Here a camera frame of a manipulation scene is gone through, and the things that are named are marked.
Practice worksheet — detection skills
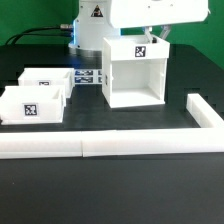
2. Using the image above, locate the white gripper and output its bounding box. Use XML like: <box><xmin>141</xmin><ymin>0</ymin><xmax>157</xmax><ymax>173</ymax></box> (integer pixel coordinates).
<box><xmin>108</xmin><ymin>0</ymin><xmax>209</xmax><ymax>43</ymax></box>

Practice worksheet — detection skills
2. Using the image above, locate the white drawer cabinet frame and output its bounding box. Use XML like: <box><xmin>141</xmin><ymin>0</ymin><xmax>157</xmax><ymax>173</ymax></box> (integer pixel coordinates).
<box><xmin>102</xmin><ymin>35</ymin><xmax>170</xmax><ymax>108</ymax></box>

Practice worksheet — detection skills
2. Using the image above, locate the white front drawer box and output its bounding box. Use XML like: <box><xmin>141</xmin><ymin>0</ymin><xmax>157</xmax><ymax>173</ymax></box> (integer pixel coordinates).
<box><xmin>0</xmin><ymin>85</ymin><xmax>66</xmax><ymax>125</ymax></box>

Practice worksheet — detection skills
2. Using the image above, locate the white drawer box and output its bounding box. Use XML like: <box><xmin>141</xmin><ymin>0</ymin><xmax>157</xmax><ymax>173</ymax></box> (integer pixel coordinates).
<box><xmin>17</xmin><ymin>67</ymin><xmax>76</xmax><ymax>99</ymax></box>
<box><xmin>0</xmin><ymin>85</ymin><xmax>66</xmax><ymax>125</ymax></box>

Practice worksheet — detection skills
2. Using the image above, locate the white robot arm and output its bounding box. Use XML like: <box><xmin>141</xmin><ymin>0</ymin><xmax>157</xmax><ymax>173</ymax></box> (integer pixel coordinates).
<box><xmin>69</xmin><ymin>0</ymin><xmax>210</xmax><ymax>57</ymax></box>

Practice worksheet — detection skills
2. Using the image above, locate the white rear drawer box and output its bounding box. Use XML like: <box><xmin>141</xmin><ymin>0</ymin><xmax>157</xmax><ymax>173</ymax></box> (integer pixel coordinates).
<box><xmin>17</xmin><ymin>67</ymin><xmax>76</xmax><ymax>99</ymax></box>

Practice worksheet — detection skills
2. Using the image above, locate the white right side fence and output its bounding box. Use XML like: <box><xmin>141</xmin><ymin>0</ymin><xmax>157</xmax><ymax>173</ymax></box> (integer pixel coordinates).
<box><xmin>186</xmin><ymin>93</ymin><xmax>224</xmax><ymax>128</ymax></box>

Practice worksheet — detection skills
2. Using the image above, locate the white marker tag sheet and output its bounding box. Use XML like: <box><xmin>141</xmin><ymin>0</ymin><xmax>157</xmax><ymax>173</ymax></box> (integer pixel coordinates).
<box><xmin>74</xmin><ymin>69</ymin><xmax>102</xmax><ymax>85</ymax></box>

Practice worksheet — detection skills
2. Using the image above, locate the white front fence right segment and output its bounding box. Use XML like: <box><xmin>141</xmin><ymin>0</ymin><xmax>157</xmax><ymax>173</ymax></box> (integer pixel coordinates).
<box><xmin>82</xmin><ymin>128</ymin><xmax>224</xmax><ymax>157</ymax></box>

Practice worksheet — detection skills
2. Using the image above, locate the white fence segment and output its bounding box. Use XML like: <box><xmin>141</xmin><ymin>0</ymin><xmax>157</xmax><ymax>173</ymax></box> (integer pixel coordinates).
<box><xmin>82</xmin><ymin>128</ymin><xmax>224</xmax><ymax>157</ymax></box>
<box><xmin>0</xmin><ymin>132</ymin><xmax>82</xmax><ymax>159</ymax></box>

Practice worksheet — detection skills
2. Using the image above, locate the white front fence left segment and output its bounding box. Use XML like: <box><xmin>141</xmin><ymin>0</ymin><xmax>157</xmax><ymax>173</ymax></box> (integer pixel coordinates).
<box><xmin>0</xmin><ymin>132</ymin><xmax>82</xmax><ymax>159</ymax></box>

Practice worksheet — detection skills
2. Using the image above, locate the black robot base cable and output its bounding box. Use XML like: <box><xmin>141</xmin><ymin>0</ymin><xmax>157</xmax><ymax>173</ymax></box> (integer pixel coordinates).
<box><xmin>4</xmin><ymin>23</ymin><xmax>75</xmax><ymax>46</ymax></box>

